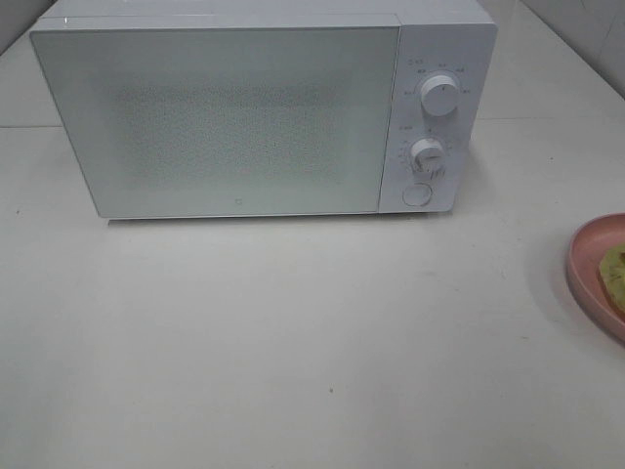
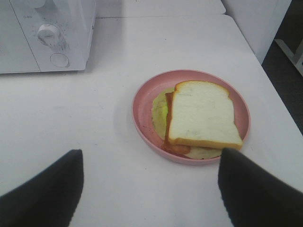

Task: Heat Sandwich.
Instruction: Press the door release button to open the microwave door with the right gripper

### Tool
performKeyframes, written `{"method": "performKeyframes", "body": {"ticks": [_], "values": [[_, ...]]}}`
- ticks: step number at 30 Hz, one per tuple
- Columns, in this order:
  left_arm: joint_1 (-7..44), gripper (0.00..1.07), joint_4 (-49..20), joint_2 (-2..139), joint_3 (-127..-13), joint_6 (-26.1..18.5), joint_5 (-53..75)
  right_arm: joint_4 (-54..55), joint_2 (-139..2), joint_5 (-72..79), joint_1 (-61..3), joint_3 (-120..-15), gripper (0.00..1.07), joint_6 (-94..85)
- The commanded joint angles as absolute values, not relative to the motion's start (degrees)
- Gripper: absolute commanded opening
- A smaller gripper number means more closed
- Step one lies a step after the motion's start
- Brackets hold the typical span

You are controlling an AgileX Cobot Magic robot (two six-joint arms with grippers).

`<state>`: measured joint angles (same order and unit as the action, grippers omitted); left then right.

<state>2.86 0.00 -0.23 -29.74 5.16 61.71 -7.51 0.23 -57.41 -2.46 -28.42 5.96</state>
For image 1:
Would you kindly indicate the round white door button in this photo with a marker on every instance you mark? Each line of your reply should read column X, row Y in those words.
column 417, row 195

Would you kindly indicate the white microwave door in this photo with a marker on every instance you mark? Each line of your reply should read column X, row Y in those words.
column 174, row 123

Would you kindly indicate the pink round plate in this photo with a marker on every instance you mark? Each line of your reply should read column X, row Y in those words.
column 586, row 250

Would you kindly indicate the sandwich with lettuce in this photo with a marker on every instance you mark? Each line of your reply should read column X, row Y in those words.
column 612, row 274

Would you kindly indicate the lower white timer knob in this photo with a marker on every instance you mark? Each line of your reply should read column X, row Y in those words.
column 427, row 156

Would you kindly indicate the white microwave oven body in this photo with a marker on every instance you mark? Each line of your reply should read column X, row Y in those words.
column 455, row 37

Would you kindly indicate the upper white power knob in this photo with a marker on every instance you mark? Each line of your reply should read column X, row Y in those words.
column 439, row 94

